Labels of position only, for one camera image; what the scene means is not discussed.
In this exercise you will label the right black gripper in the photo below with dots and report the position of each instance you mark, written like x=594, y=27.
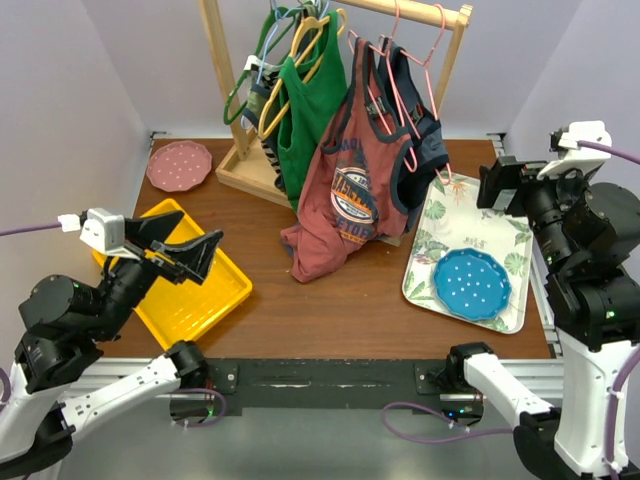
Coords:
x=508, y=171

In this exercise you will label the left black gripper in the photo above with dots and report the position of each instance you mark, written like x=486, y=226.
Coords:
x=191, y=259

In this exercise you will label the red tank top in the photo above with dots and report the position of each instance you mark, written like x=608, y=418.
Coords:
x=350, y=196

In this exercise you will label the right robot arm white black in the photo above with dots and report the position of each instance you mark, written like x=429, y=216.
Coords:
x=585, y=231

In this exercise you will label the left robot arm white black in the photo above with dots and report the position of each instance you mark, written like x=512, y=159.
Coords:
x=65, y=321

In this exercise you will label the navy blue tank top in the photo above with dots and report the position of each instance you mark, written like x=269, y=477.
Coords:
x=429, y=154

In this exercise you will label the green tank top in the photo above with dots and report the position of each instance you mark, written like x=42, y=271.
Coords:
x=312, y=105

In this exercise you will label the light blue hanger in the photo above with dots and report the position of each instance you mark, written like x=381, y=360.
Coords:
x=261, y=85

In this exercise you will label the green hanger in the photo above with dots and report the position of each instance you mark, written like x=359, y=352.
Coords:
x=277, y=24

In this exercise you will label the pink dotted plate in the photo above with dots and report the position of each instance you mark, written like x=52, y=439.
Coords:
x=179, y=166

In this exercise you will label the blue dotted plate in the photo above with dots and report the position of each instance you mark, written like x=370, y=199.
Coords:
x=471, y=285

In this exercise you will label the wooden clothes rack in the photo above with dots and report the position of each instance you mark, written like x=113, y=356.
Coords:
x=245, y=167

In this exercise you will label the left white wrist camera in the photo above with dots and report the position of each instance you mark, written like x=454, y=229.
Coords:
x=98, y=228

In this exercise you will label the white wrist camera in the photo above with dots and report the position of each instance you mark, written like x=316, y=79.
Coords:
x=98, y=228
x=582, y=145

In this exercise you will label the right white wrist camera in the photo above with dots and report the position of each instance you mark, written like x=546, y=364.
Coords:
x=582, y=145

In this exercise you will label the black mounting base plate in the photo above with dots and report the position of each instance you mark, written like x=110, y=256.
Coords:
x=325, y=384

